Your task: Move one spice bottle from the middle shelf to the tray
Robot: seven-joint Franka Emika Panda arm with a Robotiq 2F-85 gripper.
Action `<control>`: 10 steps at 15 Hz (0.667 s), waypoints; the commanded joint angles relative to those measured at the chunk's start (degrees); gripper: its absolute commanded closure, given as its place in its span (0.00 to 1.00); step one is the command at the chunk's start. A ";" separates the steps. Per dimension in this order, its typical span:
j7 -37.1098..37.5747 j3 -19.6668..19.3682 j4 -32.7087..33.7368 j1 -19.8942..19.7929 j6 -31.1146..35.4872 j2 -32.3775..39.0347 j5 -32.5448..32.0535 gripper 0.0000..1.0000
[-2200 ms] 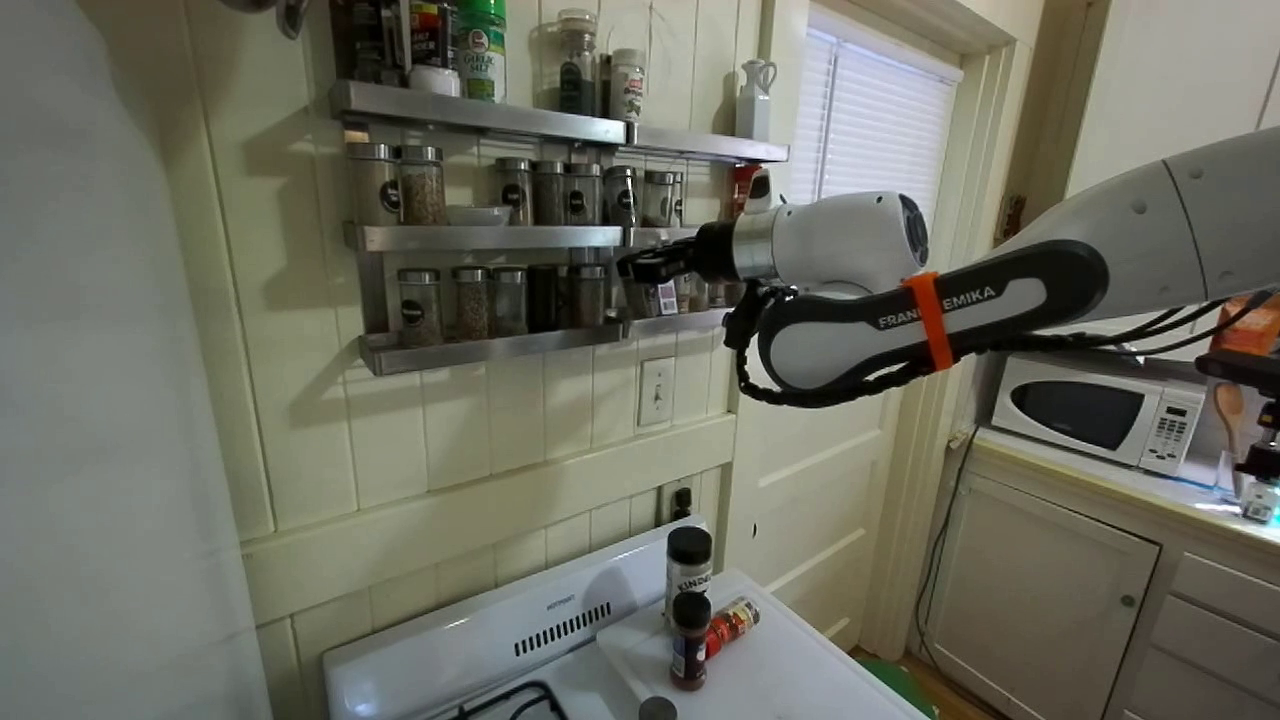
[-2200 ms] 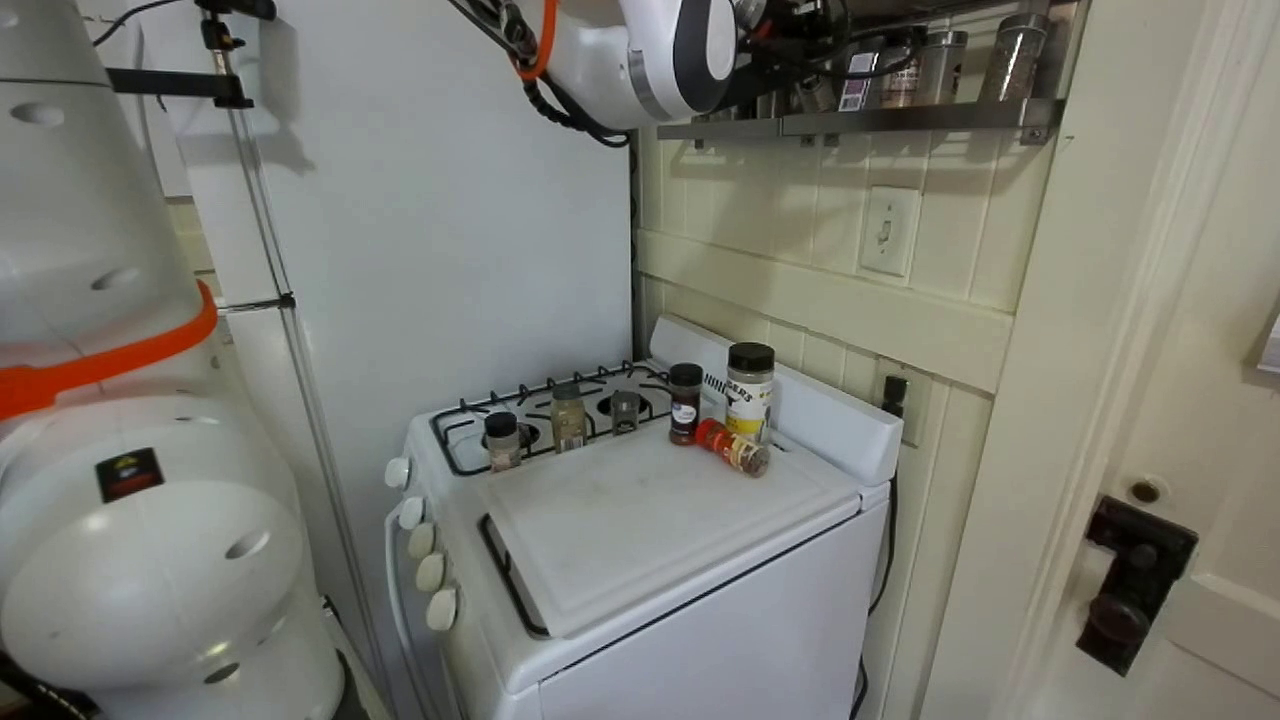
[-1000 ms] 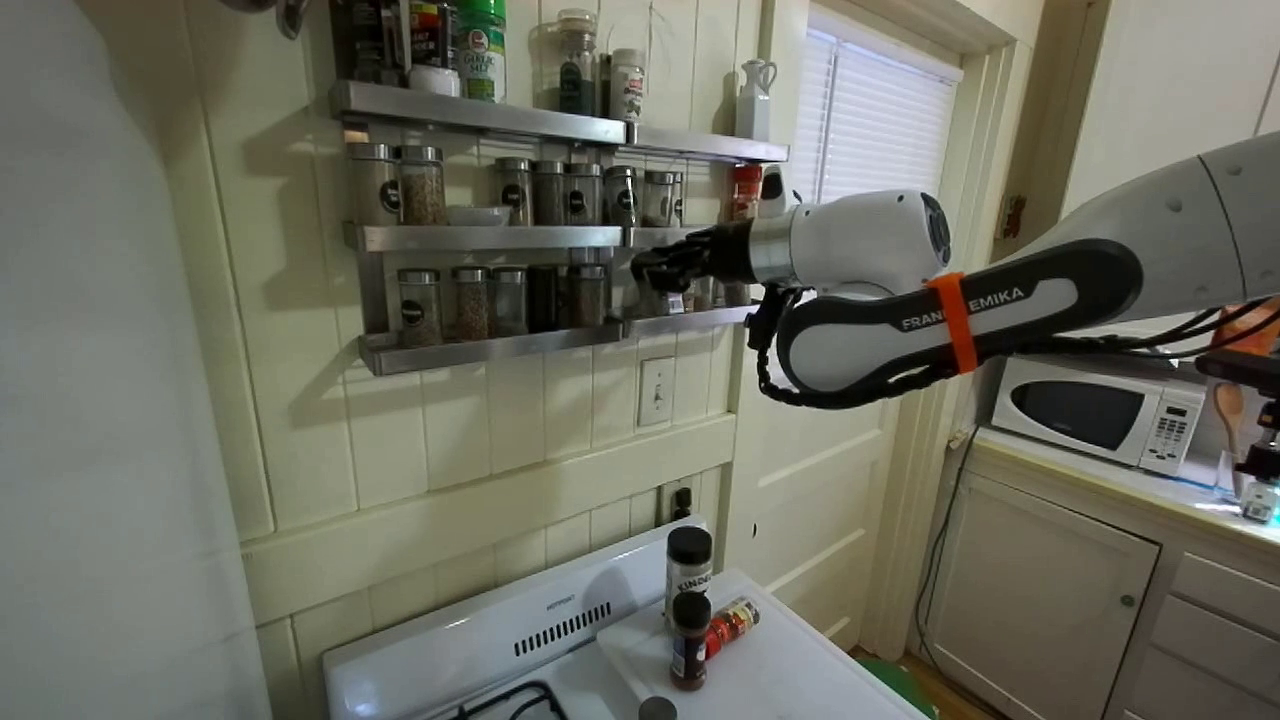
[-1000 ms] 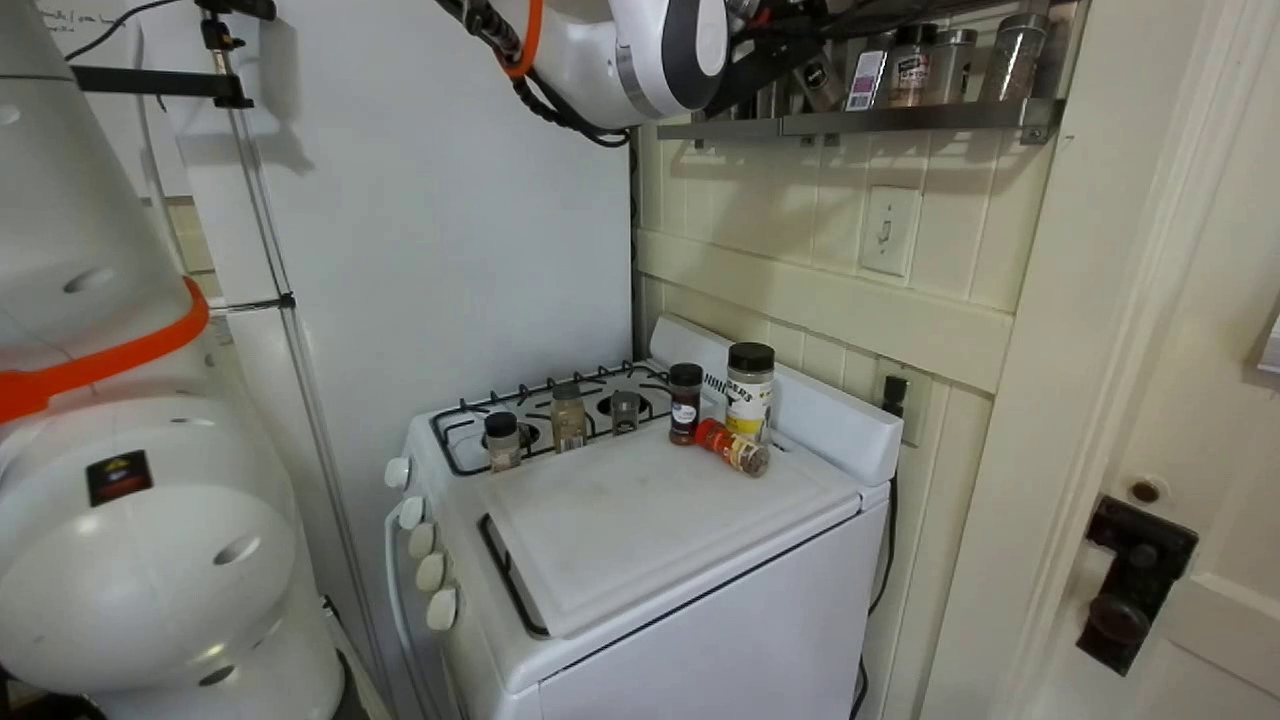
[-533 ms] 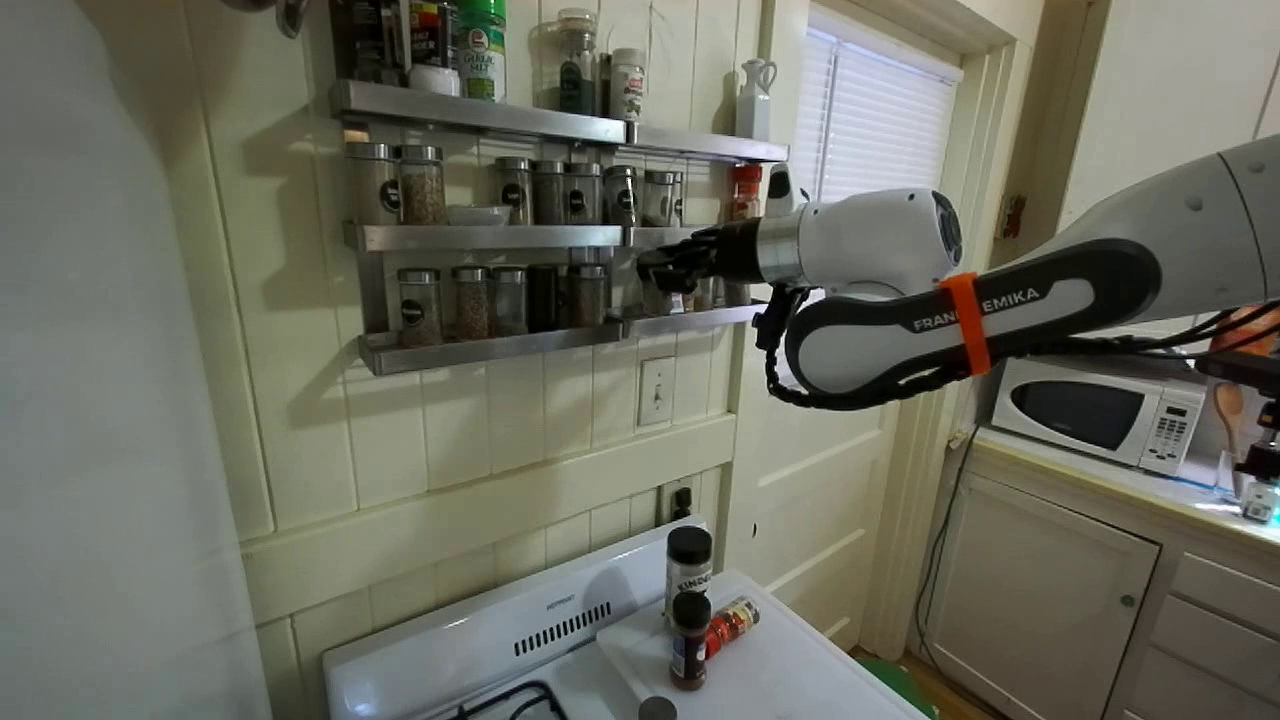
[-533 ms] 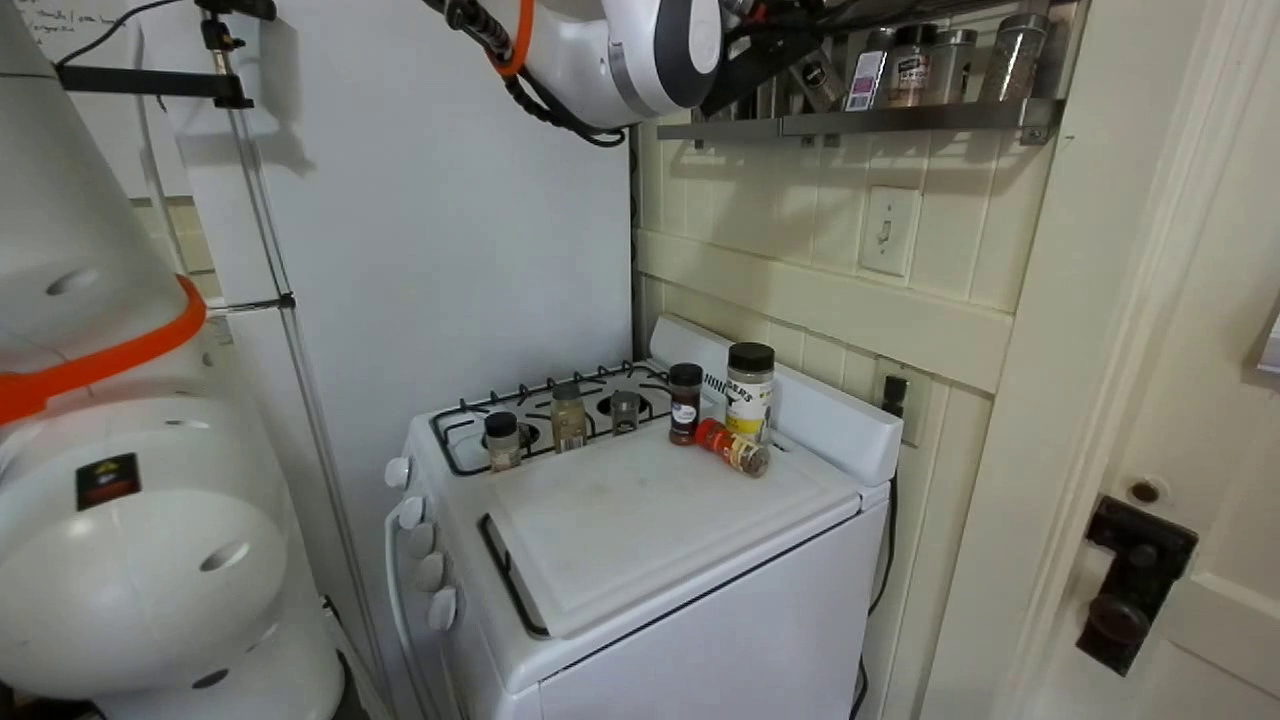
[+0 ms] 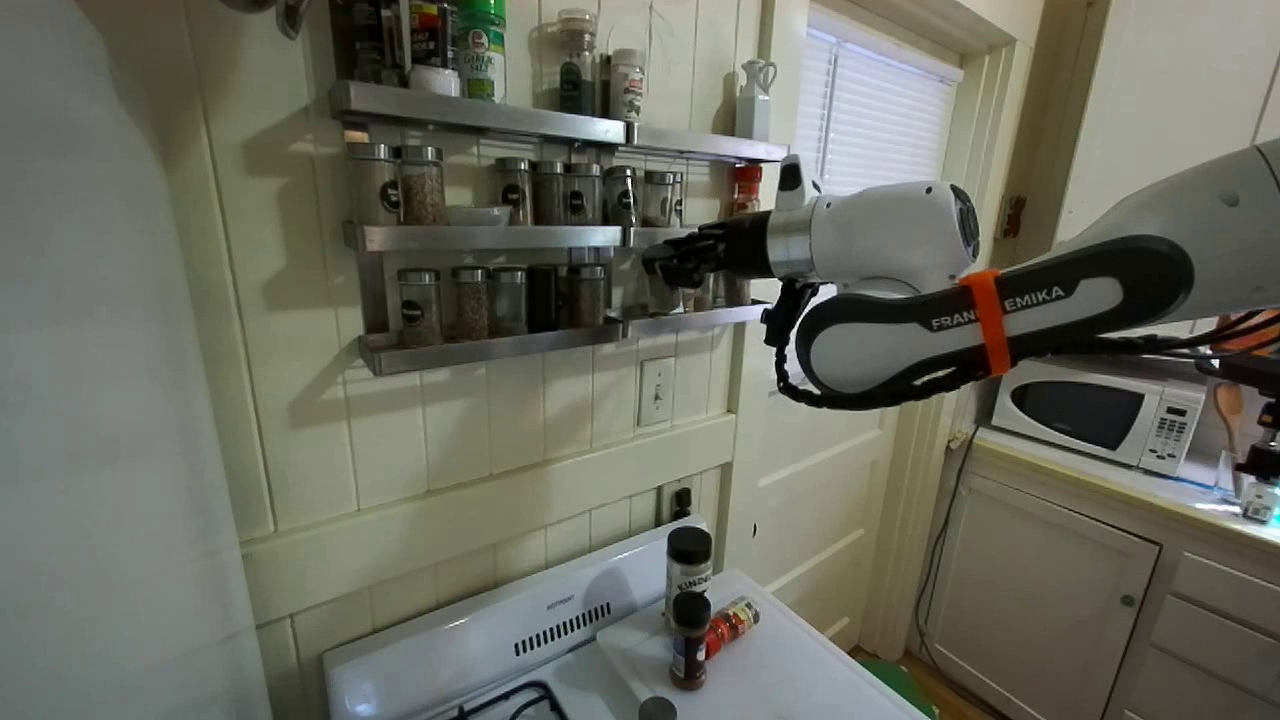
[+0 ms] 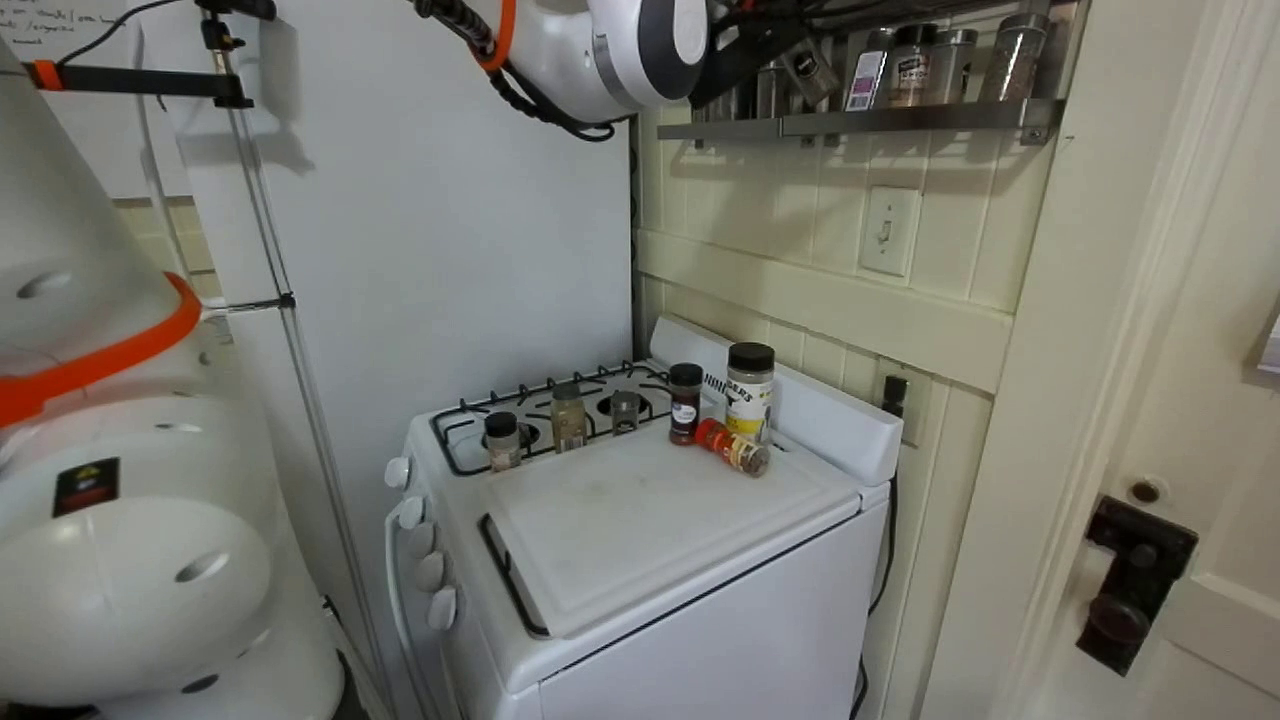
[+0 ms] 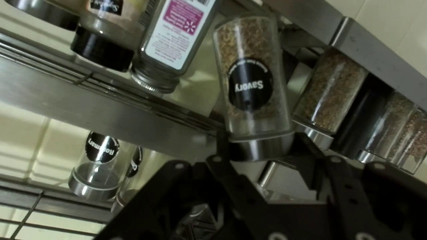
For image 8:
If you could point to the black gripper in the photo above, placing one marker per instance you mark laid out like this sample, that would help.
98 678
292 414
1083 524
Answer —
752 45

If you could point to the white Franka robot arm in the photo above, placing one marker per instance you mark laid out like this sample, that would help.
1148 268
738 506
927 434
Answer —
134 602

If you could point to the long steel spice shelf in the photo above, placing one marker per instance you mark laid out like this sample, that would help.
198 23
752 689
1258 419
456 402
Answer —
744 124

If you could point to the spice bottle pink barcode label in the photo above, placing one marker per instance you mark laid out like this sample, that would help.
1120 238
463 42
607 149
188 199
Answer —
866 75

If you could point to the onion powder bottle black cap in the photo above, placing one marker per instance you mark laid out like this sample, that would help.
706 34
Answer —
913 75

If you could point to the short steel spice shelf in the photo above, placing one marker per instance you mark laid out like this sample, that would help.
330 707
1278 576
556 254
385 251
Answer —
933 116

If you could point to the tall spice bottle yellow label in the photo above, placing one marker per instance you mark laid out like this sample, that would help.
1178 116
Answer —
749 394

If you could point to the short dark spice bottle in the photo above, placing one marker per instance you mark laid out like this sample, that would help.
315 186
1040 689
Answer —
686 406

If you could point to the small glass spice jar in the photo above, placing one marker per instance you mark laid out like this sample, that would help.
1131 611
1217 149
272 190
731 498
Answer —
572 420
627 408

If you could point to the red spice bottle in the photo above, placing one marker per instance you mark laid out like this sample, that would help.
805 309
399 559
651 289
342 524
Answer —
724 442

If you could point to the small spice jar black cap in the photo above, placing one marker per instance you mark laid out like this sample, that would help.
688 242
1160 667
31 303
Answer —
502 442

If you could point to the white refrigerator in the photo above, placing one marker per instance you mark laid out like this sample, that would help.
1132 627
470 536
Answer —
443 242

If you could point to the black burner grate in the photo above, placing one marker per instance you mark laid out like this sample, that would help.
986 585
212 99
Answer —
463 442

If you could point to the silver stand pole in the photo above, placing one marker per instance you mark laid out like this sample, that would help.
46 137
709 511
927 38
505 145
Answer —
255 186

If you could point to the white stove knob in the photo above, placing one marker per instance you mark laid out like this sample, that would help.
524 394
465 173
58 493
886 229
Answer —
443 611
399 474
430 570
414 511

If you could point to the white gas stove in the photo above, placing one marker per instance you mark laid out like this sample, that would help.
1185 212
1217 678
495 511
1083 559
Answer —
695 642

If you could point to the black clamp bar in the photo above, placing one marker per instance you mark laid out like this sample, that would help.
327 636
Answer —
134 81

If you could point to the black door latch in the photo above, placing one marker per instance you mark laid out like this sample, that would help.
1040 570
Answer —
1132 585

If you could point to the cream panelled door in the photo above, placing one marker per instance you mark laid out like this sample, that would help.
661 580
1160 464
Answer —
1226 642

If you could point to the white wall outlet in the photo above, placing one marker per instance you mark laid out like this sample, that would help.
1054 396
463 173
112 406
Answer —
890 229

